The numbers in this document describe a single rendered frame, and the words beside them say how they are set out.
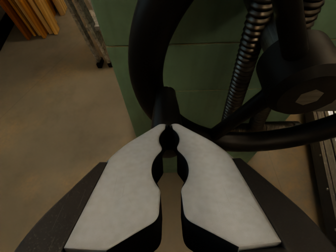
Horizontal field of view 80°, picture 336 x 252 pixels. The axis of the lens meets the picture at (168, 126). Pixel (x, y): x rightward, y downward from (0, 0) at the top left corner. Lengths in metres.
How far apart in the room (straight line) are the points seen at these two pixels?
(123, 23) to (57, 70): 1.23
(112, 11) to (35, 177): 0.96
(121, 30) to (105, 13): 0.03
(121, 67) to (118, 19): 0.10
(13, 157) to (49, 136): 0.19
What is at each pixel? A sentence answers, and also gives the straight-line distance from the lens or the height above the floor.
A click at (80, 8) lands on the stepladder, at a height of 0.39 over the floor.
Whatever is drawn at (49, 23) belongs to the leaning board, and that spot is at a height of 0.09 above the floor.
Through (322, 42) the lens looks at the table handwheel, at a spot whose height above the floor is 0.84.
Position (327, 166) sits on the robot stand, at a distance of 1.04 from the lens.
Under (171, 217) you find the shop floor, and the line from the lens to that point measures 0.95.
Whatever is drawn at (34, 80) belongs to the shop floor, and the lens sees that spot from 1.57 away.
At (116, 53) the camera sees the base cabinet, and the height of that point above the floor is 0.70.
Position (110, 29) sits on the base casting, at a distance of 0.37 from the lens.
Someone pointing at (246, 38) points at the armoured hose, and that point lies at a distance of 0.25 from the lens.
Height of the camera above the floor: 0.94
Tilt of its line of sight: 59 degrees down
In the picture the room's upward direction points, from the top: 2 degrees counter-clockwise
